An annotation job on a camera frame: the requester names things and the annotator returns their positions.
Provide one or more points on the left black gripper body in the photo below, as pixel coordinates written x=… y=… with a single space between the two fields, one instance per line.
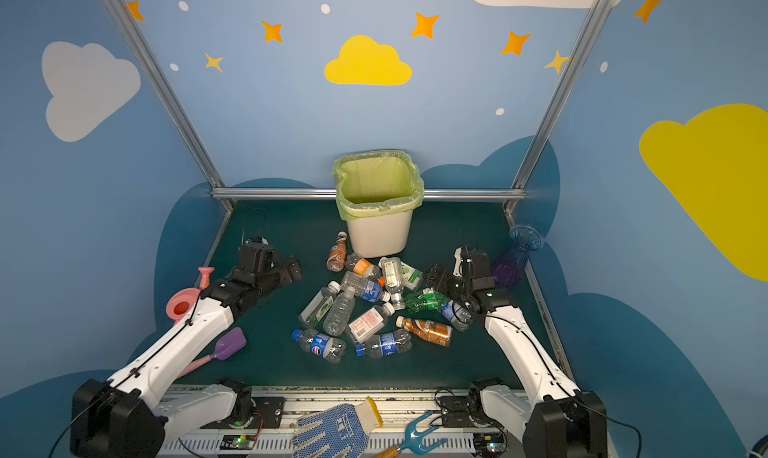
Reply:
x=282 y=271

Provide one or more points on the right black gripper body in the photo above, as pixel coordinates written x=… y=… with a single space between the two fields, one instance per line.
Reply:
x=452 y=284

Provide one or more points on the clear bottle green text label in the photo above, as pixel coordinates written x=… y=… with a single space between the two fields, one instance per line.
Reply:
x=319 y=306

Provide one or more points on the clear ribbed water bottle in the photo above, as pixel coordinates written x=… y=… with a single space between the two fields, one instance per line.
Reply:
x=339 y=315

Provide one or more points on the pink label square bottle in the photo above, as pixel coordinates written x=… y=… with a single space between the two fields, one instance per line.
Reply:
x=369 y=323

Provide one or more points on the Pepsi bottle blue cap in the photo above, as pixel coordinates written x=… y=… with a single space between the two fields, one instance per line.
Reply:
x=387 y=344
x=329 y=348

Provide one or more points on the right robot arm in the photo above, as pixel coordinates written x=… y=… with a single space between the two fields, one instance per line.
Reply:
x=556 y=418

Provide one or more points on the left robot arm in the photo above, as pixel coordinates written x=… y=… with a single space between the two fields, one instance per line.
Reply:
x=124 y=415

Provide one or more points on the white plastic waste bin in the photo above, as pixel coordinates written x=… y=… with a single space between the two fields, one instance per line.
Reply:
x=380 y=236

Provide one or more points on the green bin liner bag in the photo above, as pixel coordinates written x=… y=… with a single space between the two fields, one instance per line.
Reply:
x=376 y=184

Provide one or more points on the green white label bottle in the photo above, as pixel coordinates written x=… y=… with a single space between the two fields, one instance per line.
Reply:
x=412 y=278

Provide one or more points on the green plastic bottle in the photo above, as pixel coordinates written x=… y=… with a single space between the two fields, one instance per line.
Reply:
x=428 y=299

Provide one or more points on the brown Nescafe coffee bottle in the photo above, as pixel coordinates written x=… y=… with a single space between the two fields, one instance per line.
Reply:
x=337 y=257

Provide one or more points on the clear bottle white label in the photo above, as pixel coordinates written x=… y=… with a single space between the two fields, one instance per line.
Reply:
x=394 y=280

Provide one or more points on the orange label clear bottle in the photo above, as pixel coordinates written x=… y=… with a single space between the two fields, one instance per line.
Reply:
x=362 y=267

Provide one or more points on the blue label clear bottle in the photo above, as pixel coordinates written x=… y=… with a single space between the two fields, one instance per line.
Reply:
x=365 y=288

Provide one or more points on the purple pink toy shovel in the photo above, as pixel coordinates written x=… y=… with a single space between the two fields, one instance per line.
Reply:
x=229 y=344

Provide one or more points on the pink watering can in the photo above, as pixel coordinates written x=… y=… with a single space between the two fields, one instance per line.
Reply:
x=182 y=302

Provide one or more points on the right controller board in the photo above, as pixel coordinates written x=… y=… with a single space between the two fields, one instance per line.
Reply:
x=489 y=445

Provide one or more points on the controller board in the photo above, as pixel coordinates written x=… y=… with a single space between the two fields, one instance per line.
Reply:
x=238 y=443
x=489 y=445

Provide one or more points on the teal garden hand fork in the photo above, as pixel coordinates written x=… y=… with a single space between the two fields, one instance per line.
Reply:
x=414 y=440

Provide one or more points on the blue dotted work glove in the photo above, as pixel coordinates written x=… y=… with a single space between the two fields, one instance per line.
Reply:
x=341 y=431

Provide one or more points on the left controller board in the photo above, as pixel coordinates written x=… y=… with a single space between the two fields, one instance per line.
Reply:
x=238 y=443

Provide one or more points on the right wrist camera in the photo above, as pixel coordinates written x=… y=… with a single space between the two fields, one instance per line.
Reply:
x=463 y=266

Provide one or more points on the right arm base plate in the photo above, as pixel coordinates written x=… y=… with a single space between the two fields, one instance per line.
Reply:
x=455 y=412

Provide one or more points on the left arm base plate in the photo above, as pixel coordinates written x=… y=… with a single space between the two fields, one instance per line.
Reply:
x=265 y=412

